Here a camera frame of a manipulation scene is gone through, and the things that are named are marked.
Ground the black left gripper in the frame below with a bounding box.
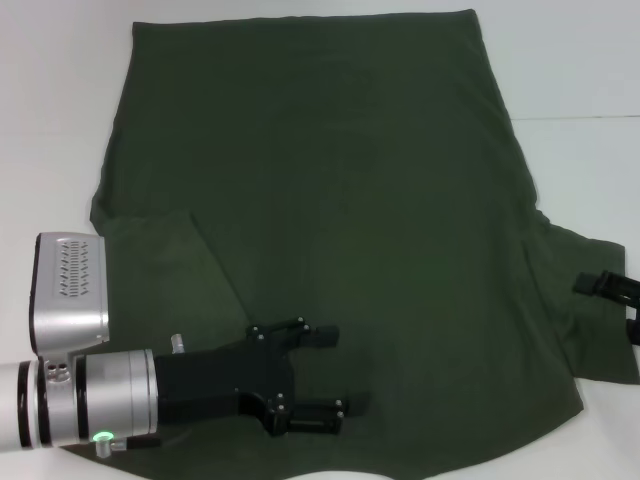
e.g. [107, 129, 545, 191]
[153, 316, 372, 437]

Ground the dark green t-shirt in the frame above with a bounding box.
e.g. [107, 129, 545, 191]
[62, 8, 640, 480]

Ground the dark left wrist cable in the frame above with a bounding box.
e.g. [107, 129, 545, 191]
[94, 428, 192, 459]

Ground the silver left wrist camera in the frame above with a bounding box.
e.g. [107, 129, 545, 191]
[28, 231, 111, 355]

